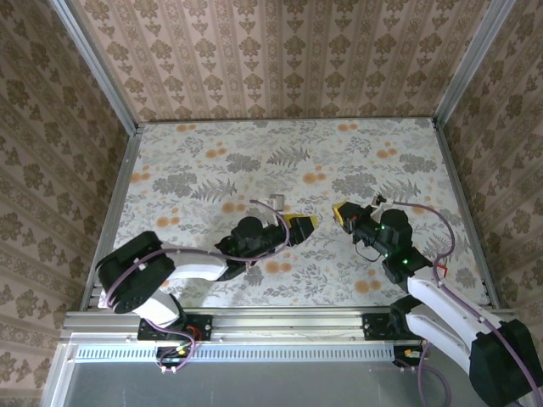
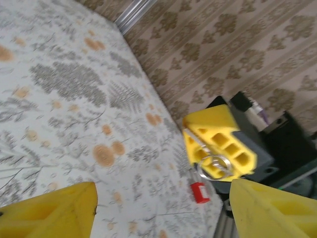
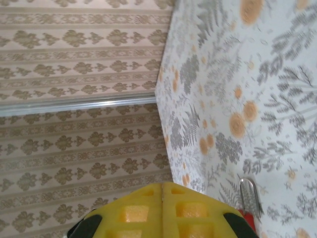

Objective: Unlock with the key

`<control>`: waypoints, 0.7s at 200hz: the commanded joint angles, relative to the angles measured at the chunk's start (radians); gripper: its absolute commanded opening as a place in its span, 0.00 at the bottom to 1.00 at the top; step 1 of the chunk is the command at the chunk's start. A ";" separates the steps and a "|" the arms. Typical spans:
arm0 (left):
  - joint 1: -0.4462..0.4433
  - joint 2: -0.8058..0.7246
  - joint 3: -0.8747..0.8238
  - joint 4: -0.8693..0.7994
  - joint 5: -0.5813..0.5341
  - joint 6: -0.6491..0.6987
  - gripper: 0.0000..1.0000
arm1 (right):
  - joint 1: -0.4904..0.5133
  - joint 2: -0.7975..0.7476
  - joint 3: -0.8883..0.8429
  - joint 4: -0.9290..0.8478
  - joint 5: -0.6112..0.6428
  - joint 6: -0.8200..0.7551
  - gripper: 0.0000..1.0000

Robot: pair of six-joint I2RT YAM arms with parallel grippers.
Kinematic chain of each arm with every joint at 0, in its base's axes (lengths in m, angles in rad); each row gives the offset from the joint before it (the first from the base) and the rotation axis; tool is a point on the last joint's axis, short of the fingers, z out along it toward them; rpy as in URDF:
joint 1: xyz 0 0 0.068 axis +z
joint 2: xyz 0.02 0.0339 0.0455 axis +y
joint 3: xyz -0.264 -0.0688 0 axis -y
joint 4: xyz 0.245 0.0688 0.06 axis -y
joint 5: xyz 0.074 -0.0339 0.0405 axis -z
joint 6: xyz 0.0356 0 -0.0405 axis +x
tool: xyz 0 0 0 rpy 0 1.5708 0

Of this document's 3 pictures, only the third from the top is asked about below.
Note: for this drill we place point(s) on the floral patterned table cover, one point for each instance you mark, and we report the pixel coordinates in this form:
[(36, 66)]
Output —
[(272, 74)]

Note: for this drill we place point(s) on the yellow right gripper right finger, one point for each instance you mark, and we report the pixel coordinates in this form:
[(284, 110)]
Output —
[(193, 218)]

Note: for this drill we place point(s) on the aluminium frame post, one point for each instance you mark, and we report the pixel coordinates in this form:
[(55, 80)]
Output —
[(74, 105)]

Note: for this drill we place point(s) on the red padlock with steel shackle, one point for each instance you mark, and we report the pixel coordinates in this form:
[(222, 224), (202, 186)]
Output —
[(247, 218)]

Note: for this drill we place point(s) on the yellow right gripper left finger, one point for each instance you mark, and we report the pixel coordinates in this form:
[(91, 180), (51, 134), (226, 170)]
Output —
[(133, 218)]

